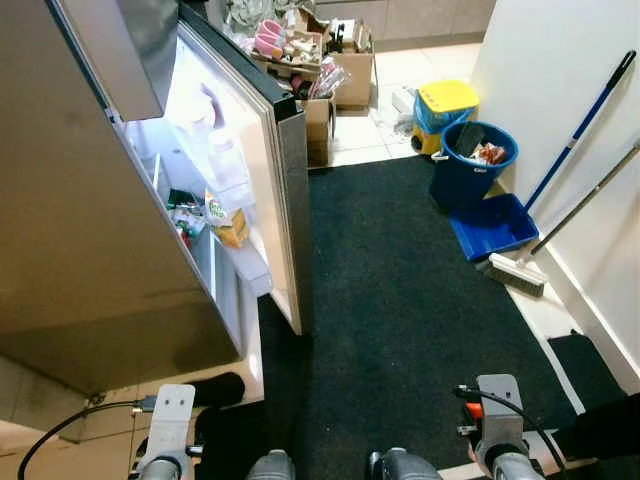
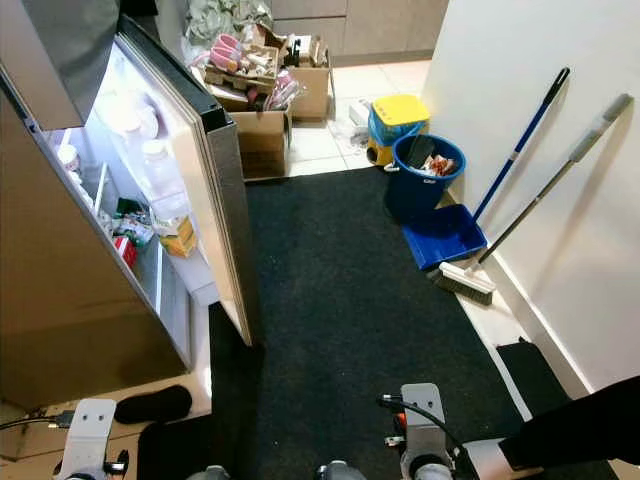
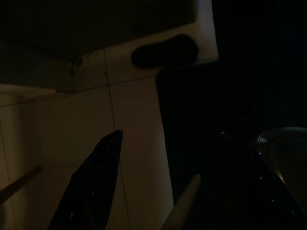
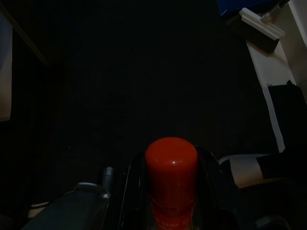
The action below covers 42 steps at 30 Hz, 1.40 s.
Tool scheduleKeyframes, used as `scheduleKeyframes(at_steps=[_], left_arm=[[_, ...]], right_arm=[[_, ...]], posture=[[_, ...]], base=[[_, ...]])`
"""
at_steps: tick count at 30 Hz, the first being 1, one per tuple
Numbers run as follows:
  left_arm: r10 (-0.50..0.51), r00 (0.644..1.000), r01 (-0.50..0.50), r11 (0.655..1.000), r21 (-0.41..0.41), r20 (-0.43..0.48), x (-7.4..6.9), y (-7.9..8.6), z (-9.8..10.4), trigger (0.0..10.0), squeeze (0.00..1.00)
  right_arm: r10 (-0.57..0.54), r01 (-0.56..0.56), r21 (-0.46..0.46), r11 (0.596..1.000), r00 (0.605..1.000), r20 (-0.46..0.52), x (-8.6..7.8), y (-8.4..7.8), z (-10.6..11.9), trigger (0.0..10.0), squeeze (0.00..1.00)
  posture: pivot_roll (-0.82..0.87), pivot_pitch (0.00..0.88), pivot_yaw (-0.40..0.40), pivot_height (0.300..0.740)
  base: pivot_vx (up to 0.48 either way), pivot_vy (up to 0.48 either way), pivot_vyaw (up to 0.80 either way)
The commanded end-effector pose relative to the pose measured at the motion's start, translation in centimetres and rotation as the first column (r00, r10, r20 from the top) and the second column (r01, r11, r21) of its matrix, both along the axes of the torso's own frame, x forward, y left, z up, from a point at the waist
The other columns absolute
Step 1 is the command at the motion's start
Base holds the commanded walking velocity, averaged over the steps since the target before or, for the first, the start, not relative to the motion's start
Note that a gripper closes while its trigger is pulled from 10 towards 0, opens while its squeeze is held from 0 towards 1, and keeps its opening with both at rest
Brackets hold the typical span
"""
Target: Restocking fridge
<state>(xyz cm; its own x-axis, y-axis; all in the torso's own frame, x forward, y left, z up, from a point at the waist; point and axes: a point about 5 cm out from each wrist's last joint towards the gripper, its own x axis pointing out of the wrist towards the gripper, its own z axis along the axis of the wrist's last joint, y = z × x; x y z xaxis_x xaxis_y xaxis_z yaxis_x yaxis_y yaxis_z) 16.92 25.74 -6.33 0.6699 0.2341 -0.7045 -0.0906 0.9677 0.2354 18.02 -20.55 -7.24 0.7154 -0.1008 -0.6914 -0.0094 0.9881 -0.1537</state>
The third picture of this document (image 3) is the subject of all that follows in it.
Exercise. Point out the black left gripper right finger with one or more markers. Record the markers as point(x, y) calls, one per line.
point(239, 191)

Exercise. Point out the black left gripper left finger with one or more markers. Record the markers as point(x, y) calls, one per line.
point(96, 182)

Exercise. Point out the white mat edging strip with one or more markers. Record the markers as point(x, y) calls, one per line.
point(184, 201)

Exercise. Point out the black slipper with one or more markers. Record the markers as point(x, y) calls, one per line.
point(165, 51)

